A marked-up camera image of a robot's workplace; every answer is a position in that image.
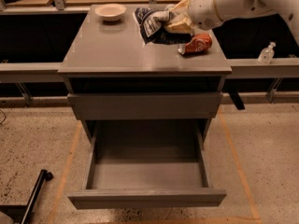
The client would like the white ceramic bowl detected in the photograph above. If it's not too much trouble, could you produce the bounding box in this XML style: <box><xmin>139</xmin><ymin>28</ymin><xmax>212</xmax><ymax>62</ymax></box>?
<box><xmin>95</xmin><ymin>4</ymin><xmax>126</xmax><ymax>22</ymax></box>

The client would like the open grey middle drawer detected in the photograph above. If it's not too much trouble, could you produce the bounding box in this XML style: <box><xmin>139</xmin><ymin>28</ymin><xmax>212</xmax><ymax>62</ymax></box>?
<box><xmin>68</xmin><ymin>119</ymin><xmax>226</xmax><ymax>209</ymax></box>

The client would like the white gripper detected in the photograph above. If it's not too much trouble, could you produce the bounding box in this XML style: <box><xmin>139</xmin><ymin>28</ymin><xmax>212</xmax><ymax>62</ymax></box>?
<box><xmin>164</xmin><ymin>0</ymin><xmax>223</xmax><ymax>34</ymax></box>

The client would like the closed grey top drawer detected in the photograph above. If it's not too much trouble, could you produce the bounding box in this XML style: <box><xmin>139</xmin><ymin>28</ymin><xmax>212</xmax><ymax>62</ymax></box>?
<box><xmin>67</xmin><ymin>92</ymin><xmax>222</xmax><ymax>120</ymax></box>

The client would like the grey drawer cabinet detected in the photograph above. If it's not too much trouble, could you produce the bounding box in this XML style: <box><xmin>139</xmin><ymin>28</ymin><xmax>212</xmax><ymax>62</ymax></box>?
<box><xmin>57</xmin><ymin>3</ymin><xmax>233</xmax><ymax>147</ymax></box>

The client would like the crushed white green can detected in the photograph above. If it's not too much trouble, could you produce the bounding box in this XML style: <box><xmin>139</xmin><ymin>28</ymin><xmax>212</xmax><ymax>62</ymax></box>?
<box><xmin>164</xmin><ymin>4</ymin><xmax>175</xmax><ymax>11</ymax></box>

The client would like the grey metal rail shelf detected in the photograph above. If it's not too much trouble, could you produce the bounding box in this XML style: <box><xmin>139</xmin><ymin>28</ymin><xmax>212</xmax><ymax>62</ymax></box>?
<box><xmin>0</xmin><ymin>58</ymin><xmax>299</xmax><ymax>83</ymax></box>

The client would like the crushed red soda can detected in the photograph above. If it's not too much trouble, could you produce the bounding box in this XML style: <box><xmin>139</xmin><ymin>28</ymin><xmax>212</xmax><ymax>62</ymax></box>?
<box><xmin>178</xmin><ymin>33</ymin><xmax>212</xmax><ymax>55</ymax></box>

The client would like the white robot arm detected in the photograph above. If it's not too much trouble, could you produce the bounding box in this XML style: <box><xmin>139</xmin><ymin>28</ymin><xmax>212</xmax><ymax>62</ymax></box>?
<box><xmin>167</xmin><ymin>0</ymin><xmax>299</xmax><ymax>44</ymax></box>

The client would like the blue chip bag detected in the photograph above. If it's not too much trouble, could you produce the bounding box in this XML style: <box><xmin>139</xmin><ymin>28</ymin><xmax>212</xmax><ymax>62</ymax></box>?
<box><xmin>133</xmin><ymin>7</ymin><xmax>193</xmax><ymax>45</ymax></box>

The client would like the black metal leg with caster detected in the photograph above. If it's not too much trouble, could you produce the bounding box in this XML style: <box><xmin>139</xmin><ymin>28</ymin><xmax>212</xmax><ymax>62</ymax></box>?
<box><xmin>0</xmin><ymin>169</ymin><xmax>53</xmax><ymax>224</ymax></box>

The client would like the clear sanitizer pump bottle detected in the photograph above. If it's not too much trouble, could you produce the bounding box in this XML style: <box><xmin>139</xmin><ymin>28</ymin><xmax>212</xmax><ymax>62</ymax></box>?
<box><xmin>258</xmin><ymin>42</ymin><xmax>276</xmax><ymax>64</ymax></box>

